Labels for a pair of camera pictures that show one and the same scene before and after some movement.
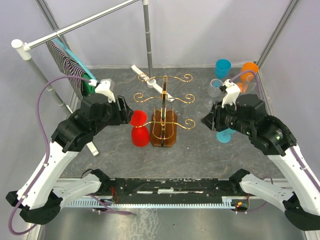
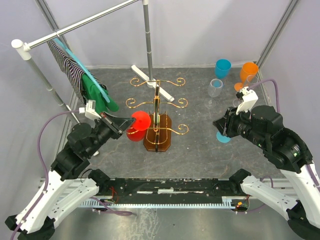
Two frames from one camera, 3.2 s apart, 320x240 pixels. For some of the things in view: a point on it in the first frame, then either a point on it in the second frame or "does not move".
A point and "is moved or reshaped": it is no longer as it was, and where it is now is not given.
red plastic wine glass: (140, 136) is moved or reshaped
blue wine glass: (224, 135) does not move
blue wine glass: (222, 67) does not move
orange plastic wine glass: (246, 77) does not move
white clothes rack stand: (24, 50) does not move
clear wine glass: (214, 92) does not move
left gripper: (123, 116) -> (118, 124)
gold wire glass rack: (163, 124) -> (158, 138)
